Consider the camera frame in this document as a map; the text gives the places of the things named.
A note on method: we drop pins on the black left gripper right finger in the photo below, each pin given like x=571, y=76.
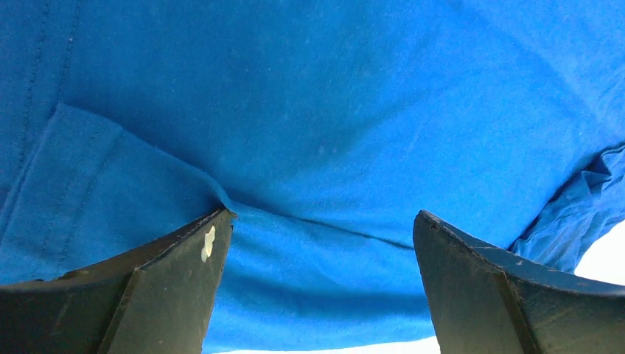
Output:
x=484, y=299

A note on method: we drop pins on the blue printed t-shirt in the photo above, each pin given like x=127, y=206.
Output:
x=324, y=126

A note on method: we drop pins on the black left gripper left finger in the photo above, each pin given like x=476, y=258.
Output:
x=156, y=298

